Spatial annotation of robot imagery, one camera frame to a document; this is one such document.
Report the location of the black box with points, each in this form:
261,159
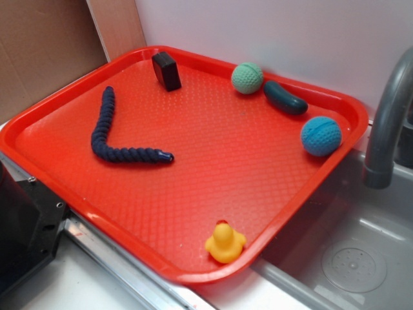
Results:
166,71

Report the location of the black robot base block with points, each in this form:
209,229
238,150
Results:
32,218

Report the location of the red plastic tray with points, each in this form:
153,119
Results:
236,158

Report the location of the green dimpled ball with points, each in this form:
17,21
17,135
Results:
247,78

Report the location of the yellow rubber duck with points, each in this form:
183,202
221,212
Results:
225,244

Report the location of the dark green toy cucumber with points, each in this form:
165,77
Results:
283,100

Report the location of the blue dimpled ball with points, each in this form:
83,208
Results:
321,136

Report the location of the grey toy sink basin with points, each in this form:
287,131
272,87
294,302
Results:
348,246

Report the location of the grey toy faucet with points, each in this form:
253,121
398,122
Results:
390,139

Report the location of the brown cardboard panel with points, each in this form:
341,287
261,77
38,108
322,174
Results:
46,45

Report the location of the dark blue rope toy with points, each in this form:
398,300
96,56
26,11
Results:
99,138

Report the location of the silver metal rail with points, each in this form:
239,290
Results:
91,272

